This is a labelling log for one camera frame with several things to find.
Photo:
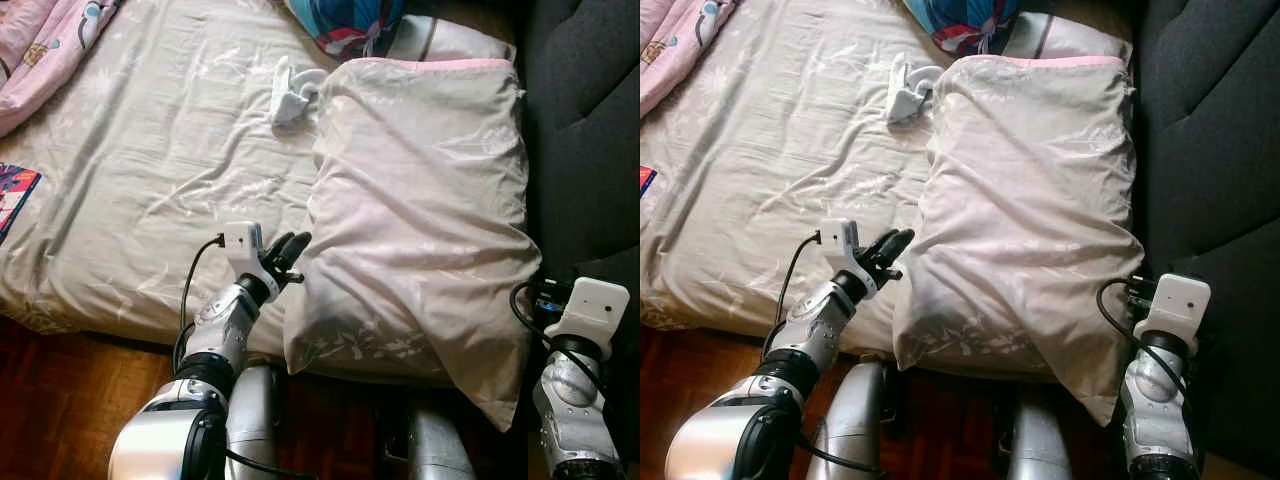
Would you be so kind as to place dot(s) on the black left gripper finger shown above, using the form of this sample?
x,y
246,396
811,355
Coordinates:
x,y
899,245
876,248
275,250
297,248

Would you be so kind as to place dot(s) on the grey pink pillow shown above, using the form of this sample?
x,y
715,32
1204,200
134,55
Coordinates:
x,y
1030,220
420,220

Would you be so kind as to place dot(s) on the colourful picture book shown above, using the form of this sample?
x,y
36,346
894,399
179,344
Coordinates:
x,y
15,200
646,180

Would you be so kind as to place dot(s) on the grey floral bed sheet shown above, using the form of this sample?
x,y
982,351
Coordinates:
x,y
790,170
150,170

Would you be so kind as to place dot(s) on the small white cloth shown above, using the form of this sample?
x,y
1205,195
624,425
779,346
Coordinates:
x,y
290,100
905,100

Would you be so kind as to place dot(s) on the silver robot left leg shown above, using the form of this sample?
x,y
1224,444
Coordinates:
x,y
850,420
255,420

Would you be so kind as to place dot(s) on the silver robot leg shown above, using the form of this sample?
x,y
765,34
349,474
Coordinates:
x,y
1040,450
255,420
850,420
440,450

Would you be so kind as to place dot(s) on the dark grey upholstered headboard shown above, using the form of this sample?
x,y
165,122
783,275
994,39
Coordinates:
x,y
590,130
1210,130

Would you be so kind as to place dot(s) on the silver robot right leg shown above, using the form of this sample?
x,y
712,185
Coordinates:
x,y
440,450
1040,450

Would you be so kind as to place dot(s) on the teal red patterned pillow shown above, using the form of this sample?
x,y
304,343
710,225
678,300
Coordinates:
x,y
345,25
960,22

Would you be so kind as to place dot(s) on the white pillow with stripe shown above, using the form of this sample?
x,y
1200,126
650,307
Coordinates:
x,y
460,42
1080,40

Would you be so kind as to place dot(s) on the pink cartoon quilt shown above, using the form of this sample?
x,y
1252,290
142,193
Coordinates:
x,y
40,50
670,40

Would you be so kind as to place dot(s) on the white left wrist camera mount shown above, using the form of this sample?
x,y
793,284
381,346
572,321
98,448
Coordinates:
x,y
242,245
840,240

